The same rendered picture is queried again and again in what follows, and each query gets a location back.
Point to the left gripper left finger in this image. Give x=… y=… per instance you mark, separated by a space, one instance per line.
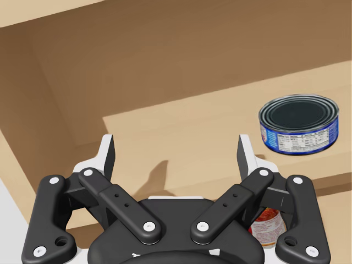
x=126 y=203

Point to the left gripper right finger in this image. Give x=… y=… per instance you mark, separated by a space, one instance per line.
x=228 y=200

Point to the red and white can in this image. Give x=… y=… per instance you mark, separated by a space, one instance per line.
x=268 y=228

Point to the blue flat can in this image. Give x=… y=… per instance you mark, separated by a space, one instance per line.
x=299 y=123

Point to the pale wooden shelf unit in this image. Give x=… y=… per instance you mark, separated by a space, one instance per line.
x=165 y=82

